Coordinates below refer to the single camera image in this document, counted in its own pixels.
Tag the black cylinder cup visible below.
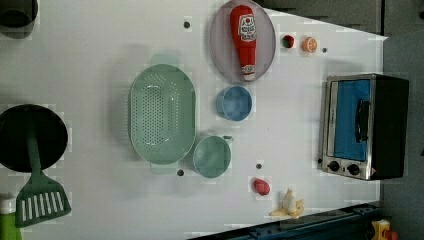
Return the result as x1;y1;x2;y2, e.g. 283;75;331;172
0;0;39;28

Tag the blue metal frame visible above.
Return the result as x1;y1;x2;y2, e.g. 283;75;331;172
190;204;381;240

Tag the blue small bowl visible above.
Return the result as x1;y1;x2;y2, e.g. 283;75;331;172
216;86;253;121

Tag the orange slice toy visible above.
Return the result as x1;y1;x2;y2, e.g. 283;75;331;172
302;37;318;53

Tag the peeled banana toy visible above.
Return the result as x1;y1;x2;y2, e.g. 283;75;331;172
269;189;304;219

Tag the grey round plate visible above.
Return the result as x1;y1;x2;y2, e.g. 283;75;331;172
209;0;276;82

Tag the green bottle white cap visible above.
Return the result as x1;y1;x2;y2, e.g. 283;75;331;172
0;195;22;240

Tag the black toaster oven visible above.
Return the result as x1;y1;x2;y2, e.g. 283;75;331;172
321;74;409;181

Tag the red ketchup bottle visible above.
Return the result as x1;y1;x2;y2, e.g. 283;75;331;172
230;5;257;81

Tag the yellow toy figure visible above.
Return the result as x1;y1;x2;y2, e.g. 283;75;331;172
371;219;399;240

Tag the dark red strawberry toy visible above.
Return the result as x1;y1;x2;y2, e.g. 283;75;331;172
282;35;295;48

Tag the black round pan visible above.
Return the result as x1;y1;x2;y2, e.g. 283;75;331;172
0;104;68;173

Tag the green slotted spatula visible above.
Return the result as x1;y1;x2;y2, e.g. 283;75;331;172
15;119;71;228

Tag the green measuring cup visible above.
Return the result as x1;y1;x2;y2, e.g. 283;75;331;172
193;136;234;178

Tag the green oval colander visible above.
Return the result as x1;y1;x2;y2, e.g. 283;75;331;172
129;54;196;175

